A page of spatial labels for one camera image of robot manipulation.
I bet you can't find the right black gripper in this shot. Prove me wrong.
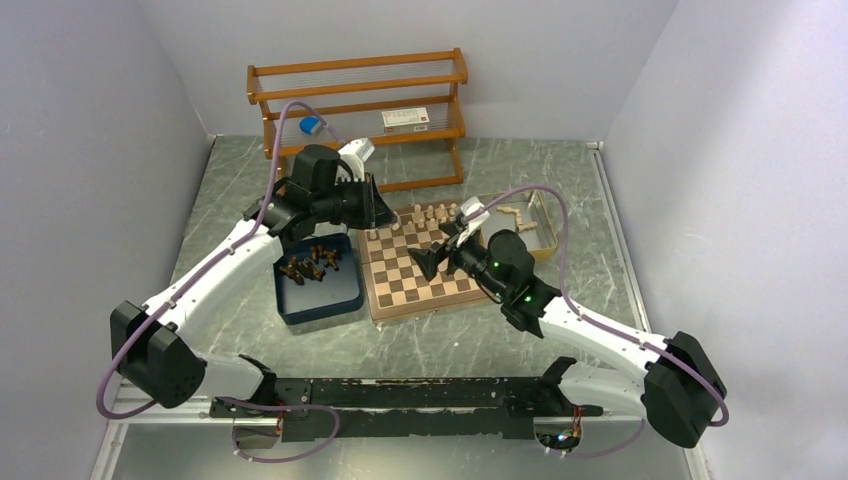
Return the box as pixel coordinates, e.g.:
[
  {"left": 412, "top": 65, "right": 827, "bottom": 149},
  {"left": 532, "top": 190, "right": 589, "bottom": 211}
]
[{"left": 408, "top": 220, "right": 510, "bottom": 299}]

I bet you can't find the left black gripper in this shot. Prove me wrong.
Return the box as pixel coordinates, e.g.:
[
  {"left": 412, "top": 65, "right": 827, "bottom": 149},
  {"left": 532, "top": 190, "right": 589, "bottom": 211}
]
[{"left": 314, "top": 172, "right": 398, "bottom": 230}]

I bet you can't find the light queen chess piece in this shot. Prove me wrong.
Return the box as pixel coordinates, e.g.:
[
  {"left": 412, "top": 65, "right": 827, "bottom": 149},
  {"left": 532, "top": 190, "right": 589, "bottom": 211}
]
[{"left": 412, "top": 204, "right": 425, "bottom": 224}]

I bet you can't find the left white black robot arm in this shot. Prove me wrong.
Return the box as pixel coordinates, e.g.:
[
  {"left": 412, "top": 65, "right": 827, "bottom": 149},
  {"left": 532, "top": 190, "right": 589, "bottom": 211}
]
[{"left": 109, "top": 139, "right": 395, "bottom": 416}]

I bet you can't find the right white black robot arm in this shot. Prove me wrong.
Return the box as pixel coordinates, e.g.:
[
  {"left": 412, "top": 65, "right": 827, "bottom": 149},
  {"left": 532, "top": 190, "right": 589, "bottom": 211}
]
[{"left": 408, "top": 224, "right": 729, "bottom": 448}]

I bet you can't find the light king chess piece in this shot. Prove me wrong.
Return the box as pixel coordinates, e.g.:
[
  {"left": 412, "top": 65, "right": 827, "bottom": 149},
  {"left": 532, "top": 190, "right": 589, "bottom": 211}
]
[{"left": 496, "top": 205, "right": 522, "bottom": 229}]

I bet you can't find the wooden chess board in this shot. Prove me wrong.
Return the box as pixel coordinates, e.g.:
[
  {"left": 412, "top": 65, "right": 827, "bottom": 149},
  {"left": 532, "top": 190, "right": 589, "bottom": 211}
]
[{"left": 356, "top": 200, "right": 487, "bottom": 322}]

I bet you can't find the dark chess pieces pile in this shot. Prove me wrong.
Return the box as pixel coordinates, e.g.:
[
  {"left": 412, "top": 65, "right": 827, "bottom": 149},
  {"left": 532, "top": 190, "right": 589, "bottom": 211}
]
[{"left": 276, "top": 244, "right": 342, "bottom": 286}]

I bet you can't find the gold metal tin tray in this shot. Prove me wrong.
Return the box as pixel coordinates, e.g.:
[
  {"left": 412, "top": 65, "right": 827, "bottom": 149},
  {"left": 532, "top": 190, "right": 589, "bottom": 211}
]
[{"left": 481, "top": 189, "right": 558, "bottom": 261}]

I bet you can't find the blue metal tin tray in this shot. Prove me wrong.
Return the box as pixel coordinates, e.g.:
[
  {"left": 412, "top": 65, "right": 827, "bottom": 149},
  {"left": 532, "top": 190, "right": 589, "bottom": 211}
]
[{"left": 272, "top": 233, "right": 365, "bottom": 325}]

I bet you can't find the blue eraser block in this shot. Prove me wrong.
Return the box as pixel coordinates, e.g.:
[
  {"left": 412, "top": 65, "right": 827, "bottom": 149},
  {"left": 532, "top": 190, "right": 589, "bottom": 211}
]
[{"left": 298, "top": 116, "right": 325, "bottom": 137}]

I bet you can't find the white red card box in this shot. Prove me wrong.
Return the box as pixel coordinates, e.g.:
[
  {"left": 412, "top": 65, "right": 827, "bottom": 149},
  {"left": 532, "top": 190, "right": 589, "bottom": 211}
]
[{"left": 381, "top": 107, "right": 430, "bottom": 135}]

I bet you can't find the wooden two-tier shelf rack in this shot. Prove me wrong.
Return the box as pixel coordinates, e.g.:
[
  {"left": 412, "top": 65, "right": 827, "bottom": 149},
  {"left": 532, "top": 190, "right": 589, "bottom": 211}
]
[{"left": 246, "top": 48, "right": 469, "bottom": 192}]

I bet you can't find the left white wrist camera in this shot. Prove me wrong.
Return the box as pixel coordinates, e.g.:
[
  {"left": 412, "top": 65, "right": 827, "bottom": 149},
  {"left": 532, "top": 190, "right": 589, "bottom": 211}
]
[{"left": 337, "top": 138, "right": 375, "bottom": 181}]

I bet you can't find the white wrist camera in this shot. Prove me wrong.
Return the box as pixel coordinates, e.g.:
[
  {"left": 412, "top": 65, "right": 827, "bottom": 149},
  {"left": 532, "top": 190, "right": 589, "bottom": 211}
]
[
  {"left": 457, "top": 196, "right": 490, "bottom": 245},
  {"left": 337, "top": 138, "right": 375, "bottom": 181}
]

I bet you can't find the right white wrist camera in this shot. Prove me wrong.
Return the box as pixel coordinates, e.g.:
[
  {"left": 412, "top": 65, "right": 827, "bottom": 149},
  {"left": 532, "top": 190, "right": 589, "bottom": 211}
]
[{"left": 457, "top": 196, "right": 490, "bottom": 245}]

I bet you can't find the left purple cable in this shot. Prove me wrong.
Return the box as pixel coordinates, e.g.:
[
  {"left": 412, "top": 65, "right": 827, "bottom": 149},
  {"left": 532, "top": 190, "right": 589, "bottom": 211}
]
[{"left": 95, "top": 101, "right": 349, "bottom": 422}]

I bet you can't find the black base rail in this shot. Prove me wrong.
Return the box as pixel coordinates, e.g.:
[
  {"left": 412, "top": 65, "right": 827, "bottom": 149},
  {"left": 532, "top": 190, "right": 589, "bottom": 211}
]
[{"left": 209, "top": 377, "right": 603, "bottom": 442}]

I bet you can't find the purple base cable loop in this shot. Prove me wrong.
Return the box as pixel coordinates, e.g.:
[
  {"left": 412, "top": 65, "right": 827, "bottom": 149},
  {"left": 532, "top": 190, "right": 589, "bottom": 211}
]
[{"left": 218, "top": 397, "right": 344, "bottom": 464}]

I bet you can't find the aluminium frame rail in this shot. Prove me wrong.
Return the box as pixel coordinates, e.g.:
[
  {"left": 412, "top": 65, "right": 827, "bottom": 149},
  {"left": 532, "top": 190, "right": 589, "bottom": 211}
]
[{"left": 92, "top": 377, "right": 220, "bottom": 480}]

